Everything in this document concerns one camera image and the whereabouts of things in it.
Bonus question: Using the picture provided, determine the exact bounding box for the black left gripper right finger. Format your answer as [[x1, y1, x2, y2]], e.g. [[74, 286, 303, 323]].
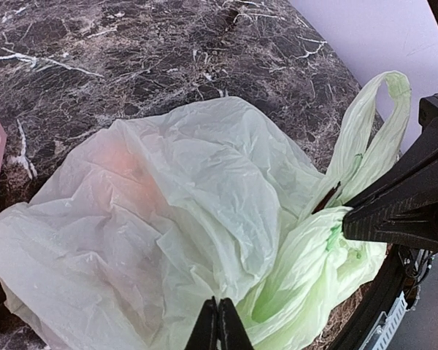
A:
[[218, 298, 254, 350]]

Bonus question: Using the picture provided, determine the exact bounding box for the light green plastic bag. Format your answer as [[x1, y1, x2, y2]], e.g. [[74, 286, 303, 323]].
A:
[[0, 71, 411, 349]]

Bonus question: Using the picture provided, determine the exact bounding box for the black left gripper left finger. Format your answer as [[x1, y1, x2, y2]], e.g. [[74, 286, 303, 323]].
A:
[[185, 297, 218, 350]]

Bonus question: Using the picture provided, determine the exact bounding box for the white slotted cable duct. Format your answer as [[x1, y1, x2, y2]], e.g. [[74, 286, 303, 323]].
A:
[[359, 292, 407, 350]]

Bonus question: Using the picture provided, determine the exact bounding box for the orange fruit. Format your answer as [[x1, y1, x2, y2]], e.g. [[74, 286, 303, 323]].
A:
[[92, 141, 167, 219]]

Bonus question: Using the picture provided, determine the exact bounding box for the black front rail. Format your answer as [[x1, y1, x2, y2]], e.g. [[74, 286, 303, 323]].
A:
[[326, 244, 430, 350]]

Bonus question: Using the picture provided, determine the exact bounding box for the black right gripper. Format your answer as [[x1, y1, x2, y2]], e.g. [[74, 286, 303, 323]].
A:
[[342, 93, 438, 252]]

